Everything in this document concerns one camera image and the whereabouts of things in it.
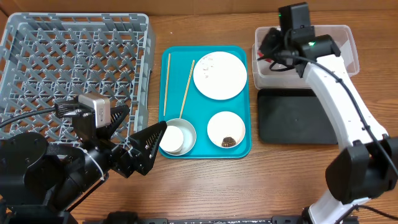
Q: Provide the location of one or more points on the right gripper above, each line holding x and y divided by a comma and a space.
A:
270, 37

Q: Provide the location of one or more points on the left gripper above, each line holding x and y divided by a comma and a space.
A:
124, 163

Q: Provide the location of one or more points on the white paper cup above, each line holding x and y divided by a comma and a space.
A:
172, 140

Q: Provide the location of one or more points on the wooden chopstick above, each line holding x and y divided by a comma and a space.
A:
187, 89
167, 83

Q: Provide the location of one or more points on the small white bowl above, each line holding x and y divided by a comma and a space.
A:
224, 124

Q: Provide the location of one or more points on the brown food scrap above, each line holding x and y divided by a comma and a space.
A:
228, 142

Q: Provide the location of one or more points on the red snack wrapper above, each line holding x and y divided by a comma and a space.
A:
261, 56

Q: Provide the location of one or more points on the white tissue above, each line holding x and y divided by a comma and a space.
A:
206, 64

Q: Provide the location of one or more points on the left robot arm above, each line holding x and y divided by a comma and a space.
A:
43, 182

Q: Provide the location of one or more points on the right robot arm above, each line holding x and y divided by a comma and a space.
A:
366, 166

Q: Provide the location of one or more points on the clear plastic waste bin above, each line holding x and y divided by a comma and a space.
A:
264, 78

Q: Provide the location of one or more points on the black plastic waste tray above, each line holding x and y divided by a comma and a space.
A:
292, 116

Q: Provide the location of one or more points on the grey plastic dishwasher rack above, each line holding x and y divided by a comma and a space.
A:
47, 58

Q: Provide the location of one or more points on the light grey bowl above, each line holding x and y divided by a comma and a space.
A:
189, 136

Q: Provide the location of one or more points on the large white round plate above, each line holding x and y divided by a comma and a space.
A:
226, 80

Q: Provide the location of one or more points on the teal plastic serving tray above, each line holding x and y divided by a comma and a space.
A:
198, 108

